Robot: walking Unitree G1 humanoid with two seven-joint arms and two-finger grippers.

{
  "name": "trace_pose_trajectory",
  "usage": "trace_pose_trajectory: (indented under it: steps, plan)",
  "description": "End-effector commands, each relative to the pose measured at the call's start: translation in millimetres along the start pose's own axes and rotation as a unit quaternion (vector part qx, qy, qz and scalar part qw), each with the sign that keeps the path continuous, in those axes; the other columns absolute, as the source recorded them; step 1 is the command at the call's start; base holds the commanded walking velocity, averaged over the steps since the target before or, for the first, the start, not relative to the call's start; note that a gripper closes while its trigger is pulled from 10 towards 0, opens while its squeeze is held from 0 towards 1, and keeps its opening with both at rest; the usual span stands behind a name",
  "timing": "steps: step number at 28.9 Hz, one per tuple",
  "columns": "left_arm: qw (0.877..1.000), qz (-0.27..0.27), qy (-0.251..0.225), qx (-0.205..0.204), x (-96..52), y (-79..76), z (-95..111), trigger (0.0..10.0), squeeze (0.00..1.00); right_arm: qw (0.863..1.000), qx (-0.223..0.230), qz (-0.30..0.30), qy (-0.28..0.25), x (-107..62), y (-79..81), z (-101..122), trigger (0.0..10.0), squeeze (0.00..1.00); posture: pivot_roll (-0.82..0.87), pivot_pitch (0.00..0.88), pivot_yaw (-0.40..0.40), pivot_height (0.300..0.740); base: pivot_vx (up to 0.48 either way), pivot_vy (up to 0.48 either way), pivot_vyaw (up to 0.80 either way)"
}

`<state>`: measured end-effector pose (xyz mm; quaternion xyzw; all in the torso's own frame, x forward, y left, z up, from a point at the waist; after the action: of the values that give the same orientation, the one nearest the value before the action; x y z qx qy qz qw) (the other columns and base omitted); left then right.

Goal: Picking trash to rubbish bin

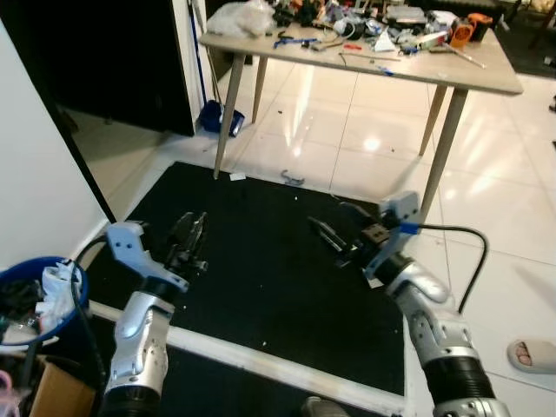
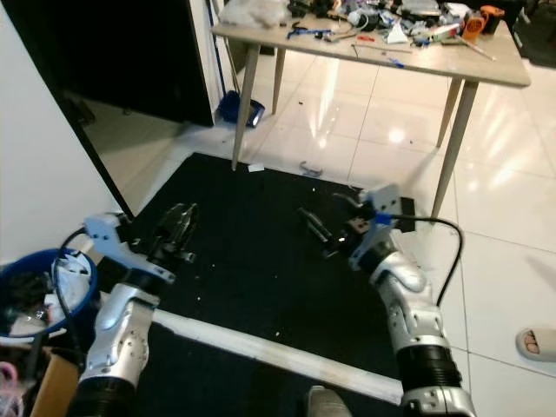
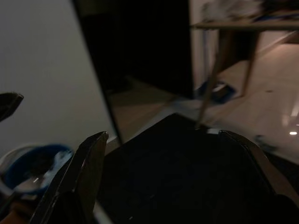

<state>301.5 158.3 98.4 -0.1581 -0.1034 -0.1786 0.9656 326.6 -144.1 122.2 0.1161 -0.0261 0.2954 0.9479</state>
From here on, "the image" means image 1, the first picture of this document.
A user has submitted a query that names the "orange black power tool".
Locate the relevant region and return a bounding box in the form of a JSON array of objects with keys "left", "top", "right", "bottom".
[{"left": 448, "top": 21, "right": 476, "bottom": 49}]

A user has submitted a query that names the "wooden table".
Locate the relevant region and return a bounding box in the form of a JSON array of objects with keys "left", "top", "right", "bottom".
[{"left": 198, "top": 7, "right": 525, "bottom": 223}]

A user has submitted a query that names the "brown cardboard box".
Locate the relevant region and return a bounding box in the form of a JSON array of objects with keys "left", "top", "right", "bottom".
[{"left": 29, "top": 356, "right": 98, "bottom": 417}]

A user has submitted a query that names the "white plastic bag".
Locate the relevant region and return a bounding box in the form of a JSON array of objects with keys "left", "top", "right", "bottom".
[{"left": 206, "top": 0, "right": 279, "bottom": 38}]

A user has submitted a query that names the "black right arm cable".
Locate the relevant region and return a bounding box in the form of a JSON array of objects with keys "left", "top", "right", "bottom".
[{"left": 415, "top": 224, "right": 490, "bottom": 315}]

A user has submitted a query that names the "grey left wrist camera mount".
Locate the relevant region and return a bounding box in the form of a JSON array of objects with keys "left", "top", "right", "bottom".
[{"left": 105, "top": 221, "right": 189, "bottom": 292}]

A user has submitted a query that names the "white crumpled trash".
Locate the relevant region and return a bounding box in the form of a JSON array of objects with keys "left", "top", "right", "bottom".
[{"left": 35, "top": 265, "right": 83, "bottom": 327}]

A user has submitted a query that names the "grey robot foot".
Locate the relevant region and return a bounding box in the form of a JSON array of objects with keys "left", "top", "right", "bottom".
[{"left": 300, "top": 396, "right": 353, "bottom": 417}]

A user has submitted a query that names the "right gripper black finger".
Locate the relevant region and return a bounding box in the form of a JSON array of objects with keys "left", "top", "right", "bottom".
[
  {"left": 308, "top": 217, "right": 359, "bottom": 264},
  {"left": 334, "top": 202, "right": 380, "bottom": 228}
]

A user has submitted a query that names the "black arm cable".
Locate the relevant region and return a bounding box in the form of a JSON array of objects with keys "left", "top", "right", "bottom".
[
  {"left": 415, "top": 224, "right": 490, "bottom": 315},
  {"left": 71, "top": 239, "right": 112, "bottom": 383}
]

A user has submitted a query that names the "black glossy door panel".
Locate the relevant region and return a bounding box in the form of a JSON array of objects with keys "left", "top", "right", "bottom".
[{"left": 0, "top": 0, "right": 199, "bottom": 223}]

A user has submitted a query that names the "small grey clip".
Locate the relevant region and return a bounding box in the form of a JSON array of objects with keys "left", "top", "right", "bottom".
[{"left": 279, "top": 169, "right": 307, "bottom": 187}]

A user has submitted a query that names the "blue dustpan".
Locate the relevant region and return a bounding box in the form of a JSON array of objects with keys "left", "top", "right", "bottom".
[{"left": 197, "top": 99, "right": 247, "bottom": 136}]

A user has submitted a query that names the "blue rubbish bin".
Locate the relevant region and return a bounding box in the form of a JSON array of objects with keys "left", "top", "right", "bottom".
[{"left": 0, "top": 255, "right": 90, "bottom": 350}]

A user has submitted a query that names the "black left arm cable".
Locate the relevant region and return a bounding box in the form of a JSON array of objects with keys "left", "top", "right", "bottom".
[{"left": 71, "top": 239, "right": 112, "bottom": 383}]

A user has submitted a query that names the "pink plastic string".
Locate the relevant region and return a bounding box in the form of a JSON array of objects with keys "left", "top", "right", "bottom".
[{"left": 0, "top": 371, "right": 18, "bottom": 416}]

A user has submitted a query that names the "black floor mat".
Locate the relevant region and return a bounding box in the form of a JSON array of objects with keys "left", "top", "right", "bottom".
[{"left": 85, "top": 161, "right": 409, "bottom": 397}]

